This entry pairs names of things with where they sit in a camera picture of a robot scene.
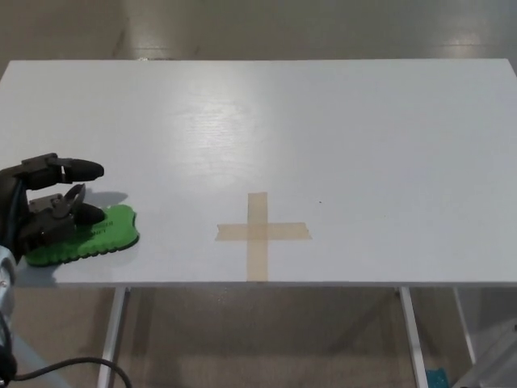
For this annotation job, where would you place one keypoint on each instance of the blue-grey metal stand bar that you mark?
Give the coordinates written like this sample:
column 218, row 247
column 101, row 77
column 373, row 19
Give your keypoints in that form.
column 28, row 355

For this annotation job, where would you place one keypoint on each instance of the white table leg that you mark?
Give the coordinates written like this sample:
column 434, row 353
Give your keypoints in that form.
column 412, row 335
column 113, row 331
column 464, row 327

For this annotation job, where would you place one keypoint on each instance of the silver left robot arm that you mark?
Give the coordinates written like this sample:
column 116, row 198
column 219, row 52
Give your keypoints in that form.
column 6, row 283

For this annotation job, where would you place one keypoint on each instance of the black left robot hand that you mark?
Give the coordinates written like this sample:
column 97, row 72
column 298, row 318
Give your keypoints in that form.
column 44, row 226

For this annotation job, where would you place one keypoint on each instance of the small teal object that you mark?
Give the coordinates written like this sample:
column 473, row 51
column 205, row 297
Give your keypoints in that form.
column 437, row 378

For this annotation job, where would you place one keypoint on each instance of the green whiteboard eraser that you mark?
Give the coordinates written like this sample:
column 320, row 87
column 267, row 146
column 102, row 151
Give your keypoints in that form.
column 117, row 230

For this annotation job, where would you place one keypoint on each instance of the grey metal stand bar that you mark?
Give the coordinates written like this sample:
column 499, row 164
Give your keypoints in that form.
column 497, row 359

